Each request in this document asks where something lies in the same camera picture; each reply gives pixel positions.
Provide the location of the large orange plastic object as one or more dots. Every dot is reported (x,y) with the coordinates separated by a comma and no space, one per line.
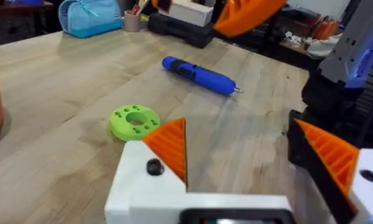
(245,15)

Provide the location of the blue electric screwdriver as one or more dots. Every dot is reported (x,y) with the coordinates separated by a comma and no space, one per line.
(202,76)

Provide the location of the pale pink pen cup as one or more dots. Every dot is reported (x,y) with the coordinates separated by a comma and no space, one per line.
(132,22)

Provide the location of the left gripper white and orange right finger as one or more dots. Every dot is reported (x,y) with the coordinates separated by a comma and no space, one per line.
(332,155)

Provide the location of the white crumpled cloth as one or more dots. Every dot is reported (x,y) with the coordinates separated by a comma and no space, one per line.
(321,46)

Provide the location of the white cardboard box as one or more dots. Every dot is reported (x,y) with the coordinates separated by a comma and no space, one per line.
(189,12)

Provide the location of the left gripper white and orange left finger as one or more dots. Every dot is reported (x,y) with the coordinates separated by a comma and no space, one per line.
(136,186)

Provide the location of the orange items on shelf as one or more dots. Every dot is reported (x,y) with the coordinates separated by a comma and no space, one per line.
(326,29)

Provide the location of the green disc with holes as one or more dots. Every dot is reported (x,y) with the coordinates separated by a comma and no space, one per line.
(121,124)

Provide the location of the black tool case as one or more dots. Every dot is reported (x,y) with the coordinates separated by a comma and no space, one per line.
(180,31)

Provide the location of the light blue zip bag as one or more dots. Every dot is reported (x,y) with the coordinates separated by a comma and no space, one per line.
(87,17)

